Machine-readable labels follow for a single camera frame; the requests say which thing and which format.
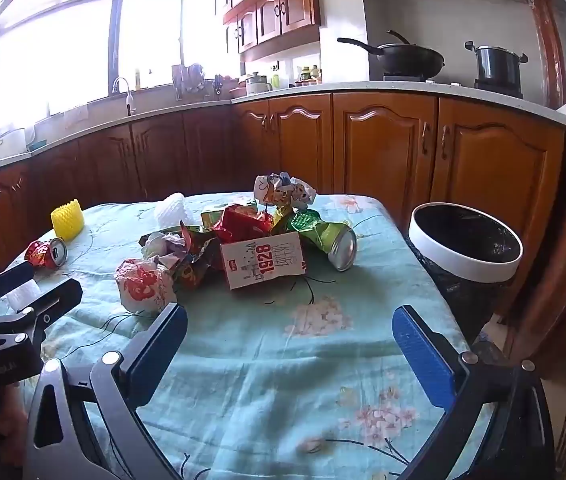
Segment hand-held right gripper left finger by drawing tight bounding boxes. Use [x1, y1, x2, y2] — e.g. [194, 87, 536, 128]
[25, 302, 188, 480]

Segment white carton box red print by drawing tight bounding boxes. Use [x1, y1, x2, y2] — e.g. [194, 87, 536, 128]
[219, 231, 308, 291]

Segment white kitchen countertop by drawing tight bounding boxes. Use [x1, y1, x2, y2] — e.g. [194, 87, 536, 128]
[0, 80, 566, 186]

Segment colourful snack wrapper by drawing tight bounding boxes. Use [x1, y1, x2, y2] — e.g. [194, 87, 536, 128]
[173, 222, 224, 291]

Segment dark cooking pot with lid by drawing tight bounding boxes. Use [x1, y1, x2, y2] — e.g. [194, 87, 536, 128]
[465, 40, 528, 86]

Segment group of condiment bottles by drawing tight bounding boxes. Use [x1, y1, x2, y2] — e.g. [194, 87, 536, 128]
[295, 65, 322, 86]

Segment kitchen window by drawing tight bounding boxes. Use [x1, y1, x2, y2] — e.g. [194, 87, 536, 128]
[0, 0, 241, 136]

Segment dish rack with utensils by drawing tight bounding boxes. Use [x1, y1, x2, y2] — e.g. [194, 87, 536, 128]
[172, 62, 214, 98]

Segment black wok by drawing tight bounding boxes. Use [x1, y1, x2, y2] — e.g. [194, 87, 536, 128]
[337, 30, 446, 81]

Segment white round bowl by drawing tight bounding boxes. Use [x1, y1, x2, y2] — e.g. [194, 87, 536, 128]
[403, 202, 524, 346]

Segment white red paper wrapper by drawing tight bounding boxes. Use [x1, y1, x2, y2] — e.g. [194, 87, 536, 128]
[114, 257, 178, 315]

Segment wooden upper kitchen cabinets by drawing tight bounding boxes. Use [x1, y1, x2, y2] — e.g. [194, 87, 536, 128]
[208, 0, 364, 63]

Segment white tissue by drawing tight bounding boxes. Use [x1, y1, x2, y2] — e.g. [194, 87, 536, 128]
[141, 230, 188, 266]

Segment white kitchen appliance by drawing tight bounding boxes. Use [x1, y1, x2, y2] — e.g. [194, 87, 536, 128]
[0, 127, 28, 157]

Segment white pot with lid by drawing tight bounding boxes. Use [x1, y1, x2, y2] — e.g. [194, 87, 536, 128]
[245, 72, 272, 95]

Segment small white foam fruit net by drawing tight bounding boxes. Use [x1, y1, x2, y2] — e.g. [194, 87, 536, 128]
[7, 280, 44, 313]

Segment wooden kitchen cabinets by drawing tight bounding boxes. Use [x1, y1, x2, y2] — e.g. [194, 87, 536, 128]
[0, 91, 566, 311]
[208, 0, 364, 63]

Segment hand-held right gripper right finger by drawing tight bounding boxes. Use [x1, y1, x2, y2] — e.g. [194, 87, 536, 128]
[392, 304, 556, 480]

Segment floral teal tablecloth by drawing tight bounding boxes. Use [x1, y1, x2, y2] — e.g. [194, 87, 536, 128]
[0, 191, 494, 480]

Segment gas stove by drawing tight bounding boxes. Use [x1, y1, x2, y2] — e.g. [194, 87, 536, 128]
[383, 72, 524, 100]

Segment yellow foam fruit net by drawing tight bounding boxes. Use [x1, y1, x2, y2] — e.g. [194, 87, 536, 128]
[51, 198, 86, 241]

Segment red drink can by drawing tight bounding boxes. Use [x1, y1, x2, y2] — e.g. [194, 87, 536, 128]
[25, 237, 68, 269]

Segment large white foam fruit net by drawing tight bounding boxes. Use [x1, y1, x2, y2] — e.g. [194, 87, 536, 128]
[154, 192, 187, 228]

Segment red snack wrapper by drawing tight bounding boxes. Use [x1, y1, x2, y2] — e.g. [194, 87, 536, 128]
[213, 204, 274, 243]

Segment crushed green drink can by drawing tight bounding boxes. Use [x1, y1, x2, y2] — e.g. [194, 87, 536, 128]
[288, 208, 358, 272]

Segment chrome sink faucet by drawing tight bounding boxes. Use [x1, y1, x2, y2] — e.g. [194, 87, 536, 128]
[112, 76, 136, 117]

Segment printed paper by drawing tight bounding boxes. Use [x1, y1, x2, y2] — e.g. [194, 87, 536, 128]
[254, 172, 317, 209]

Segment wooden lower kitchen cabinets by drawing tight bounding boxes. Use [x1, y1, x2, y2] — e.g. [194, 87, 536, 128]
[0, 91, 566, 311]

